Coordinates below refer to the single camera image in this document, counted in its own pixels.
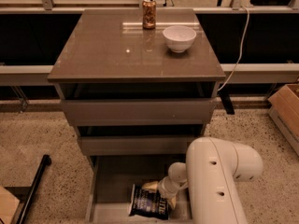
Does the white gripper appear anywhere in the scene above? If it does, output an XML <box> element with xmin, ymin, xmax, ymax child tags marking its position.
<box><xmin>142</xmin><ymin>176</ymin><xmax>180</xmax><ymax>210</ymax></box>

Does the blue chip bag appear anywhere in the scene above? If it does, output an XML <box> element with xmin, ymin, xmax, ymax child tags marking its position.
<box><xmin>128</xmin><ymin>185</ymin><xmax>169</xmax><ymax>220</ymax></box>

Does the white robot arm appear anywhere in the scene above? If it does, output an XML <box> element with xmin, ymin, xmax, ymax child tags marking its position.
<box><xmin>143</xmin><ymin>137</ymin><xmax>263</xmax><ymax>224</ymax></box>

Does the grey open bottom drawer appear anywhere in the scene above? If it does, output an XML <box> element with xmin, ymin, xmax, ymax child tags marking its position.
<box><xmin>86</xmin><ymin>154</ymin><xmax>193</xmax><ymax>224</ymax></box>

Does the grey middle drawer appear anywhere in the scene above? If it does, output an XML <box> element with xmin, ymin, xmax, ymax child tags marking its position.
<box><xmin>78</xmin><ymin>135</ymin><xmax>195</xmax><ymax>156</ymax></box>

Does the grey top drawer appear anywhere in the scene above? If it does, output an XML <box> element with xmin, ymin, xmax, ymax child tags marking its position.
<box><xmin>61</xmin><ymin>99</ymin><xmax>216</xmax><ymax>126</ymax></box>

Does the grey drawer cabinet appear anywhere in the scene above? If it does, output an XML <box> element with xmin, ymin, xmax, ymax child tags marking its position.
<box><xmin>47</xmin><ymin>8</ymin><xmax>227</xmax><ymax>224</ymax></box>

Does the black pole on floor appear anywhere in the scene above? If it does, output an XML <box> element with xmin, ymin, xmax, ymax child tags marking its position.
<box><xmin>16</xmin><ymin>155</ymin><xmax>51</xmax><ymax>224</ymax></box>

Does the cardboard box right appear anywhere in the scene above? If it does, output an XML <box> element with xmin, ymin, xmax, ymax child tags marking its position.
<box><xmin>268</xmin><ymin>84</ymin><xmax>299</xmax><ymax>156</ymax></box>

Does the wooden board bottom left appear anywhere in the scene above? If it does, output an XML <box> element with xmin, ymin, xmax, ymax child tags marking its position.
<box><xmin>0</xmin><ymin>186</ymin><xmax>20</xmax><ymax>224</ymax></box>

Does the white bowl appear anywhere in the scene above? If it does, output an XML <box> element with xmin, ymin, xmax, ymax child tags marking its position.
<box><xmin>163</xmin><ymin>25</ymin><xmax>197</xmax><ymax>53</ymax></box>

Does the gold soda can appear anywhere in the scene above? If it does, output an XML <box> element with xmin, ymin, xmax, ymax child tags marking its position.
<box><xmin>142</xmin><ymin>0</ymin><xmax>156</xmax><ymax>29</ymax></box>

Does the black bracket behind cabinet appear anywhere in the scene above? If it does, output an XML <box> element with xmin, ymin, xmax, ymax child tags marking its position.
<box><xmin>219</xmin><ymin>89</ymin><xmax>235</xmax><ymax>115</ymax></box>

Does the white cable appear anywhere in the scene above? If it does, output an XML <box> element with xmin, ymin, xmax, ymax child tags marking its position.
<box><xmin>217</xmin><ymin>6</ymin><xmax>251</xmax><ymax>92</ymax></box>

